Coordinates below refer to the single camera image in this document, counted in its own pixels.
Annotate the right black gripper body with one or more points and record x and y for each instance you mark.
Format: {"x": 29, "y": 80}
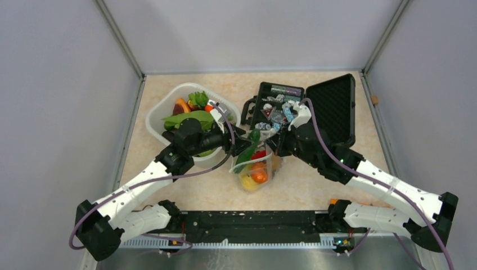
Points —
{"x": 287, "y": 144}

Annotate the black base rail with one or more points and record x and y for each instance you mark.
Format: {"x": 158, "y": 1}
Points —
{"x": 254, "y": 227}

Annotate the small orange fruit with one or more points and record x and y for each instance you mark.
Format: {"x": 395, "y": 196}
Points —
{"x": 259, "y": 172}

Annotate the red chili pepper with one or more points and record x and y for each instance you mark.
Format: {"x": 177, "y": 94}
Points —
{"x": 259, "y": 154}

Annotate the green lettuce leaf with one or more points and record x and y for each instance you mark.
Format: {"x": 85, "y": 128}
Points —
{"x": 197, "y": 101}

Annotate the yellow lemon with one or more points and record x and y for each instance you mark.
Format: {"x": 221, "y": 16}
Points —
{"x": 248, "y": 183}

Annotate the white plastic basket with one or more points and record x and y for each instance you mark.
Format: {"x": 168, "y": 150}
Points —
{"x": 154, "y": 118}

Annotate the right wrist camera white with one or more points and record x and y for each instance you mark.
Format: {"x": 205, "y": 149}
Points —
{"x": 304, "y": 115}

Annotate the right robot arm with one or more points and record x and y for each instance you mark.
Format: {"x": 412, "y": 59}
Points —
{"x": 424, "y": 217}

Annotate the dark green cucumber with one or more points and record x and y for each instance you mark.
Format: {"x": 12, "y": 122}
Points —
{"x": 247, "y": 154}

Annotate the poker chips in case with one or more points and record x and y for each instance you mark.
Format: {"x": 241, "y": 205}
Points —
{"x": 272, "y": 107}

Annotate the papaya slice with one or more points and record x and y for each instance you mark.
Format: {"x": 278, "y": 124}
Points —
{"x": 180, "y": 107}

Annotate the black carrying case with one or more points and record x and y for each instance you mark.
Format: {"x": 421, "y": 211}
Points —
{"x": 334, "y": 108}

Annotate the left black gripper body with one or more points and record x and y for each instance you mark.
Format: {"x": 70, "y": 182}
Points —
{"x": 227, "y": 143}

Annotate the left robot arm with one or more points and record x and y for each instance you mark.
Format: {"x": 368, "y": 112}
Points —
{"x": 102, "y": 226}

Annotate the clear zip top bag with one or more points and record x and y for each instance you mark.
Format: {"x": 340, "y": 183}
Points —
{"x": 273, "y": 162}

